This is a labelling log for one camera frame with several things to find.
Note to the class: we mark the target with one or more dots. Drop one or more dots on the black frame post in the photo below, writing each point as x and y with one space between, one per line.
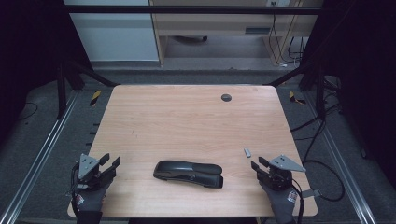
320 93
61 90

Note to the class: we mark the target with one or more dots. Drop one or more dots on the black horizontal frame bar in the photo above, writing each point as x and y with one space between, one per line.
186 9

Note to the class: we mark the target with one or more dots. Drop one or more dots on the silver staple strip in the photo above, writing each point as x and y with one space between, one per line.
247 152

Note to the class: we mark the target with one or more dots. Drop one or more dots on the grey round table grommet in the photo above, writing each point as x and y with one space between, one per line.
226 97

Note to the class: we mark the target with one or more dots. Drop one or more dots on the aluminium floor rail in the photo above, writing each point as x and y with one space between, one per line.
345 168
40 155

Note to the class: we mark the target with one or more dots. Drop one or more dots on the dark flat object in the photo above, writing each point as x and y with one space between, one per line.
190 38

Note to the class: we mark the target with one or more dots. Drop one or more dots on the grey tape tab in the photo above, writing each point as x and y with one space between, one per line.
311 193

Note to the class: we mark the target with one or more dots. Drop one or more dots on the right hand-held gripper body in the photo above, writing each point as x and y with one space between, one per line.
281 177

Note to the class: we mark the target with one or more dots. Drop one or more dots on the light wooden desk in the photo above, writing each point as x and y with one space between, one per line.
211 26

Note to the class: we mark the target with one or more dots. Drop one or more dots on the white cabinet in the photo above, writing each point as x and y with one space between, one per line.
115 34

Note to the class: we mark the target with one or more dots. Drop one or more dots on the black diagonal frame brace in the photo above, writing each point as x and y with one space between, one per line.
93 74
289 76

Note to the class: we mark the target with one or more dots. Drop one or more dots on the black stapler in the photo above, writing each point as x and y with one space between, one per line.
186 174

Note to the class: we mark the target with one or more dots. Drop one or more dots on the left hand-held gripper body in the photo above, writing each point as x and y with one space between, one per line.
88 174

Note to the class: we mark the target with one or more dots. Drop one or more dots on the yellow black tape strip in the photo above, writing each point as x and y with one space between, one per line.
95 98
294 98

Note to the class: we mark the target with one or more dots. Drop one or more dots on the black curtain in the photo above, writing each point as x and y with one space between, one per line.
28 46
364 62

